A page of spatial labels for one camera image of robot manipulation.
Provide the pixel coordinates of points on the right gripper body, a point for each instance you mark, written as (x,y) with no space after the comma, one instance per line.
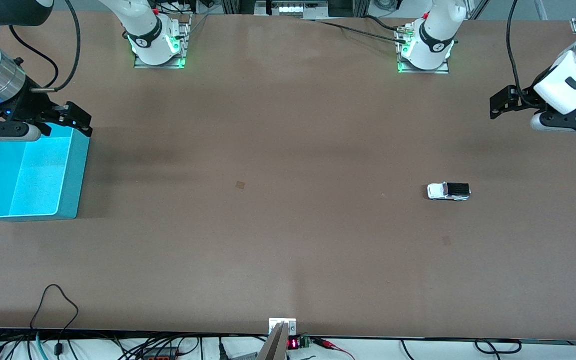
(32,103)

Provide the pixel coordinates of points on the white jeep toy black roof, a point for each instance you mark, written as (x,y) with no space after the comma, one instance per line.
(437,191)

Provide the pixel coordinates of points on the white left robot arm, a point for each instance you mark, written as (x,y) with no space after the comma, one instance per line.
(432,45)

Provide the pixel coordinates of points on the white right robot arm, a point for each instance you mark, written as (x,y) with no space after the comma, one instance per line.
(148,45)

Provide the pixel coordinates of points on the cyan plastic bin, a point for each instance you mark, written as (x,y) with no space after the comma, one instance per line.
(33,180)

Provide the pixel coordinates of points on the lit control box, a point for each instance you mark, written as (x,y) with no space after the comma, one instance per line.
(292,9)

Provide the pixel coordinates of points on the orange terminal block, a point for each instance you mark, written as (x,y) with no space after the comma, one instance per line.
(160,356)

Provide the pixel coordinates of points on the red LED display module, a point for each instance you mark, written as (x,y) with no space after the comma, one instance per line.
(293,343)

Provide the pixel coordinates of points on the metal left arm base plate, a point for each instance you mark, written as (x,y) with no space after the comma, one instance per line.
(425,71)

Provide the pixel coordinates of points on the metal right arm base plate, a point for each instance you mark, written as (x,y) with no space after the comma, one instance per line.
(186,45)

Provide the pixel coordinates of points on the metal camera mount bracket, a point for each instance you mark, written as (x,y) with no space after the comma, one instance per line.
(275,345)

